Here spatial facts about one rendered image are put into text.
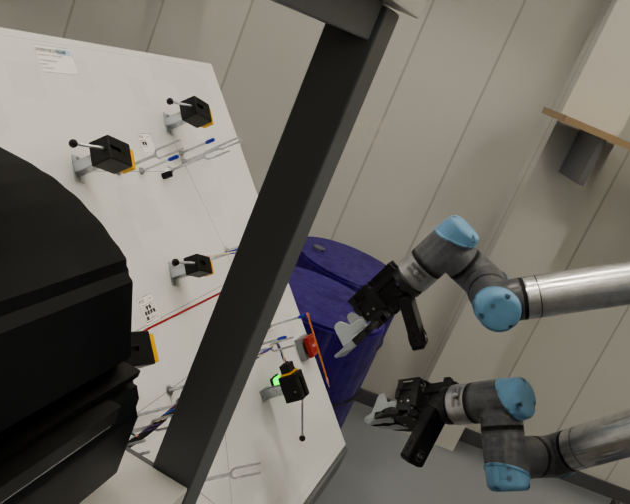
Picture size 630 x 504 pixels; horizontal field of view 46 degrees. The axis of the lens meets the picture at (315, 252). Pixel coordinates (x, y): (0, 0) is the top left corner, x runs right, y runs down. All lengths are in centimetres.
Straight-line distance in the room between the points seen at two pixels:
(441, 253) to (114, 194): 60
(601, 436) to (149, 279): 83
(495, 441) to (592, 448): 17
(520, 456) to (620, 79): 268
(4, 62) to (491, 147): 293
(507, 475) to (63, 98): 99
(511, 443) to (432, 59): 267
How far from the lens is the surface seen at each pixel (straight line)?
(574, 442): 142
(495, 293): 130
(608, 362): 440
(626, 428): 137
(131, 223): 138
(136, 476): 58
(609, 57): 380
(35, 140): 126
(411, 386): 150
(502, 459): 136
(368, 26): 47
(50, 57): 138
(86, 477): 51
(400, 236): 391
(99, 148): 124
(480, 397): 138
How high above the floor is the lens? 181
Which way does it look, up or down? 16 degrees down
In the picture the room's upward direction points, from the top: 23 degrees clockwise
